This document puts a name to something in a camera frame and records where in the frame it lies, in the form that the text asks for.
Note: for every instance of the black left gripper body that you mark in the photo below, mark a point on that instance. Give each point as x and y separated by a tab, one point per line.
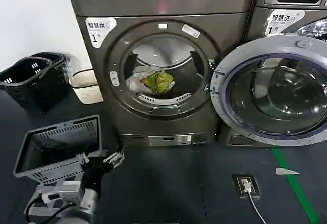
94	169

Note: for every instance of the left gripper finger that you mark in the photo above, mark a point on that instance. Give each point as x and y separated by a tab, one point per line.
118	163
115	155

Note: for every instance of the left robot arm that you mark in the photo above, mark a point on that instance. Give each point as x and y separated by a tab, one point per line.
87	206

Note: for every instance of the grey plastic laundry basket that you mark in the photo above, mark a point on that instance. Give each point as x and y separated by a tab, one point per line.
61	132

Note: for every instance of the white plastic bin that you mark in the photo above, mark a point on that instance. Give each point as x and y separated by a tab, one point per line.
88	86

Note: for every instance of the white cloth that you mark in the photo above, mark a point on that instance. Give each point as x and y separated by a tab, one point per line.
135	79

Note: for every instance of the green cloth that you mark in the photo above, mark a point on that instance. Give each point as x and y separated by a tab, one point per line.
159	80

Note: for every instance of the black plastic laundry basket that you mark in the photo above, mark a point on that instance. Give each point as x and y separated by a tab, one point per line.
30	88
57	56

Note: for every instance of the round glass dryer door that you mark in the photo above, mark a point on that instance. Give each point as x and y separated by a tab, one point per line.
221	106

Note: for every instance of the metal floor socket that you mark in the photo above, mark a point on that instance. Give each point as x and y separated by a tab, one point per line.
237	188

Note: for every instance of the white dryer label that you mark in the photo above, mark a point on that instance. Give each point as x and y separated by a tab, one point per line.
98	31

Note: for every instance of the white wedge piece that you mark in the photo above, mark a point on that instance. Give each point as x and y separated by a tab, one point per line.
284	171

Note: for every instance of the grey front-loading dryer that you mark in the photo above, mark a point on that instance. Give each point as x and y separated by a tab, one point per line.
227	30

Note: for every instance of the green floor tape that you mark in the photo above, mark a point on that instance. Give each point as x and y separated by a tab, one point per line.
293	183

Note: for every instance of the grey washing machine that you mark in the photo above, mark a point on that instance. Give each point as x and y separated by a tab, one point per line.
260	22

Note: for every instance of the white washer label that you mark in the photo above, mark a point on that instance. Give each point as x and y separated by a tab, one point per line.
283	21

